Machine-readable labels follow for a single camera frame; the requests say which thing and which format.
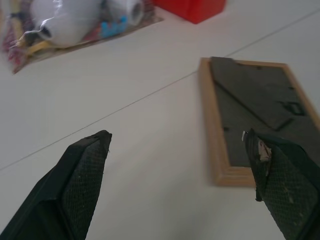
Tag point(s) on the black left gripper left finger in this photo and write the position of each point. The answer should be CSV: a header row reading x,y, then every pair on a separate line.
x,y
75,185

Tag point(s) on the wooden picture frame face down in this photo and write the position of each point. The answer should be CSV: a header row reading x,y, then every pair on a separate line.
x,y
252,105

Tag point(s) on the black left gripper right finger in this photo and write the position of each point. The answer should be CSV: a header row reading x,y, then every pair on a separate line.
x,y
285,185

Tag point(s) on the red plastic box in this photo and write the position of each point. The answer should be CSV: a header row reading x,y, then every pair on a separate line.
x,y
192,8

